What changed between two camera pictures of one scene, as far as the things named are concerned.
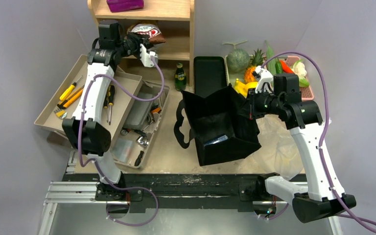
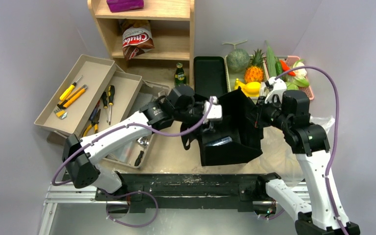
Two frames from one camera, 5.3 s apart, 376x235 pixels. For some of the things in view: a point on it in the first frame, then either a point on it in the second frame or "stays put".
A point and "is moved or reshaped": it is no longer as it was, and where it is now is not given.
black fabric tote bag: (221, 126) is moved or reshaped
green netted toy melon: (238, 59) stays put
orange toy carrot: (285, 68) stays put
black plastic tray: (209, 75) stays put
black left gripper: (138, 39) → (199, 107)
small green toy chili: (278, 67) stays put
